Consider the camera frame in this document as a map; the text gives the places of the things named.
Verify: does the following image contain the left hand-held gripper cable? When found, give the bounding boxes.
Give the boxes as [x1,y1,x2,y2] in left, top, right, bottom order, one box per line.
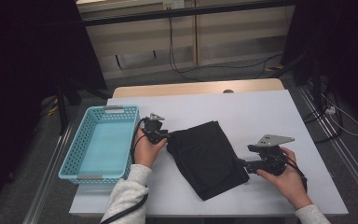
[99,117,150,224]

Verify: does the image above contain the black tripod stand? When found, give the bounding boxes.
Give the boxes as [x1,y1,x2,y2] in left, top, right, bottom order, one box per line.
[55,78,113,136]

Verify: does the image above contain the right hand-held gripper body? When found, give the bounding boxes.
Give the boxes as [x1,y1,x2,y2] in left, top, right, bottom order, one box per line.
[253,133,296,177]

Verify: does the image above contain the black metal stand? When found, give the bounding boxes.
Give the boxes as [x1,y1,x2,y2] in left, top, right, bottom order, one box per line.
[267,50,324,110]

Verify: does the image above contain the white table cover sheet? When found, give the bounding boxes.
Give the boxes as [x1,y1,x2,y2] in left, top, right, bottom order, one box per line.
[69,89,350,217]

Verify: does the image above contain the light blue plastic basket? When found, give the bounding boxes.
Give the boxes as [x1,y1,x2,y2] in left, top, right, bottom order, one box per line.
[58,105,143,187]

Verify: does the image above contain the right hand-held gripper cable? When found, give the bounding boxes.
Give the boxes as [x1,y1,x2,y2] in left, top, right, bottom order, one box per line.
[279,153,309,194]

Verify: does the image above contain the person's right hand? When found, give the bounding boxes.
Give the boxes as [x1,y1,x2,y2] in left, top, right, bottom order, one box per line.
[255,147,313,211]

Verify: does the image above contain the aluminium floor rail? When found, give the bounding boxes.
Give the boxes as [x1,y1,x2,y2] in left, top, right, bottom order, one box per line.
[296,85,358,204]
[21,122,74,224]

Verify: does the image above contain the hand-held gripper cable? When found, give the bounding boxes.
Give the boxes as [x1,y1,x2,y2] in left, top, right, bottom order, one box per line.
[99,117,150,224]
[279,153,309,194]

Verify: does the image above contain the white wall socket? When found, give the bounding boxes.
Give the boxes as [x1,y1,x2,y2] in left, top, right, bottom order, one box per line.
[162,0,186,9]

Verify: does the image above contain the large black curtain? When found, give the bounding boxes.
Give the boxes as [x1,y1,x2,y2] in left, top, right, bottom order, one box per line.
[0,0,108,218]

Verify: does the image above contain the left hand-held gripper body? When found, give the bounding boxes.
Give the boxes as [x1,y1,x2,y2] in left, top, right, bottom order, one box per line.
[141,112,170,145]

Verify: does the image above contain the white floor cable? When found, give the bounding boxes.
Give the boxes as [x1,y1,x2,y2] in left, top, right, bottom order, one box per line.
[321,92,358,137]

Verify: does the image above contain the black hanging cable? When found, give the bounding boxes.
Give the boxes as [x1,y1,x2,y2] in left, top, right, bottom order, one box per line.
[167,16,284,83]

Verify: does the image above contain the black horizontal bar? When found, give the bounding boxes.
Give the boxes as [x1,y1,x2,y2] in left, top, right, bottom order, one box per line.
[81,0,296,27]

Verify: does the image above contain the person's left hand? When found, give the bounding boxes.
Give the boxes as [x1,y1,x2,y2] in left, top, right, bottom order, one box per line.
[133,128,168,170]

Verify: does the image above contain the black floor cables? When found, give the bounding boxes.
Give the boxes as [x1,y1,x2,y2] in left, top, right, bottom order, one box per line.
[302,90,344,144]

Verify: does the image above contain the black pants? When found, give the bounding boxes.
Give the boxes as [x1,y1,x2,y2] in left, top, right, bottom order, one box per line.
[166,120,250,202]

